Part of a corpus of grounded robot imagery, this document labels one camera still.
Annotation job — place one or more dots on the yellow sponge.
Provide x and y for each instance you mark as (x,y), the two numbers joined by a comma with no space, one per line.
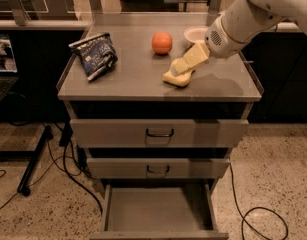
(179,81)

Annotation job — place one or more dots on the grey metal drawer cabinet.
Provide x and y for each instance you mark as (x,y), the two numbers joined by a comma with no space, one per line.
(219,89)

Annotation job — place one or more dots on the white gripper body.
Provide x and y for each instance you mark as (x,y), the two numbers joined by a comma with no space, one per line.
(220,43)

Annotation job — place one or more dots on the black stand leg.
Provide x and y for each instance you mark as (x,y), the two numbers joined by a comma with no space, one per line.
(23,187)

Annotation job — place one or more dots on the orange ball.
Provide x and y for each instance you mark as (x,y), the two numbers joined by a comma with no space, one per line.
(161,43)

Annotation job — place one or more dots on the blue chip bag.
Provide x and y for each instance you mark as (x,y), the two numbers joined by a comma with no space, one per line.
(96,53)

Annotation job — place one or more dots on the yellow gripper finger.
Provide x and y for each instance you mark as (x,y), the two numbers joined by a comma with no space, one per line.
(179,67)
(197,54)

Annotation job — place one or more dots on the grey open bottom drawer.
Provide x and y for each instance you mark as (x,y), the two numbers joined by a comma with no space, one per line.
(170,212)

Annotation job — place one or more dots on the grey middle drawer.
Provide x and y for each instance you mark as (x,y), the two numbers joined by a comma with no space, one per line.
(158,168)

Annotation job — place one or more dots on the white paper bowl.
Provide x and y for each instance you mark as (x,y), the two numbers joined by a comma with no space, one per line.
(195,34)

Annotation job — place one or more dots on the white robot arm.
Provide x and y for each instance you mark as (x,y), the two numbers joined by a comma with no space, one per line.
(237,26)

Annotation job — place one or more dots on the grey top drawer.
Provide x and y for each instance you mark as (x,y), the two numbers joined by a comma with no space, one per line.
(170,133)

